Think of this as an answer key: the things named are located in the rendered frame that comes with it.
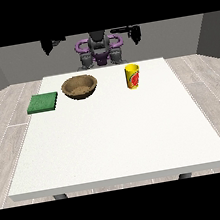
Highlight grey robot trunk purple rings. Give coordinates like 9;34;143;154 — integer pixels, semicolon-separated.
71;27;130;73

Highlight brown wooden bowl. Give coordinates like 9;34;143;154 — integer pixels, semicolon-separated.
59;72;101;103

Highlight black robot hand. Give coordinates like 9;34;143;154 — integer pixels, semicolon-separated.
109;24;145;50
40;36;69;57

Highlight green square pad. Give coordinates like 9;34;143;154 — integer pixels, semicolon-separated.
24;90;61;116

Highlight yellow cup with melon print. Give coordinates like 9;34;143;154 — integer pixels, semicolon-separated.
123;62;144;92

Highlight dark table leg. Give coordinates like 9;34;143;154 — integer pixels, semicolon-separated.
52;192;69;201
178;171;193;181

